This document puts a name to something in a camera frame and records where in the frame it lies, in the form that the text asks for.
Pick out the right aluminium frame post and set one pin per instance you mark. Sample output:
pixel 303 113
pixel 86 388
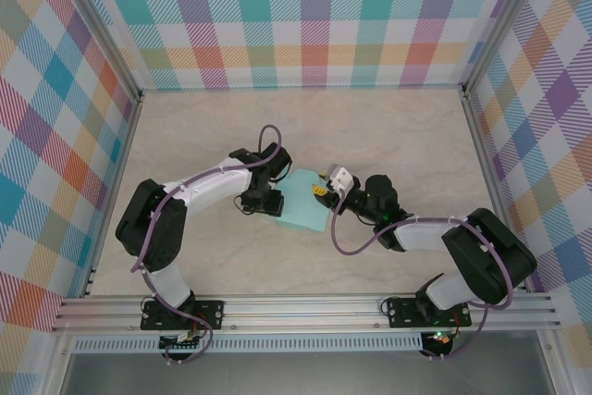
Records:
pixel 504 20

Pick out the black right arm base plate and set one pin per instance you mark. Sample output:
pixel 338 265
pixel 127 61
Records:
pixel 402 312

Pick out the aluminium mounting rail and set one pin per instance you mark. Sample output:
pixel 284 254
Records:
pixel 300 314

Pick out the left controller board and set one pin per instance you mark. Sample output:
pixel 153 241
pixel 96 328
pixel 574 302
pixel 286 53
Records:
pixel 180 339

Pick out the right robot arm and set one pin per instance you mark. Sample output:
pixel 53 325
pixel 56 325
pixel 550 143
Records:
pixel 490 251

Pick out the left aluminium side rail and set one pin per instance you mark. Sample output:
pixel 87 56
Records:
pixel 113 196

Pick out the right aluminium side rail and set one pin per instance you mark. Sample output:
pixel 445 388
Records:
pixel 484 159

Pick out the controller board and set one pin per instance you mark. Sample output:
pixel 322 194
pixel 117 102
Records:
pixel 180 339
pixel 439 337

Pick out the right controller board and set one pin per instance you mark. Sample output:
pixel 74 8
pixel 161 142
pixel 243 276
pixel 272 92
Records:
pixel 439 337

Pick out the aluminium frame post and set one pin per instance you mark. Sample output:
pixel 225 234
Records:
pixel 104 34
pixel 504 20

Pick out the left aluminium frame post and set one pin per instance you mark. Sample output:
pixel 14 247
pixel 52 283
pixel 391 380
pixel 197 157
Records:
pixel 104 34

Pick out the aluminium side rail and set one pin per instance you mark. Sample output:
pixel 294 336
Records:
pixel 113 196
pixel 484 159

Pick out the light teal cloth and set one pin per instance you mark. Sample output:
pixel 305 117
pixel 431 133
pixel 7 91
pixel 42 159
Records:
pixel 303 205

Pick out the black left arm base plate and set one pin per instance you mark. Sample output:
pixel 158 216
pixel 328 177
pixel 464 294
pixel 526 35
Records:
pixel 208 314

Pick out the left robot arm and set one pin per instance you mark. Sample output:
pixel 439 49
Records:
pixel 152 228

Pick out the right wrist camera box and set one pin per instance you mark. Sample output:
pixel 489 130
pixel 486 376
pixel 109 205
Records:
pixel 341 180

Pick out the grey metal panel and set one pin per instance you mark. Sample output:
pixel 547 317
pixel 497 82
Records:
pixel 300 374

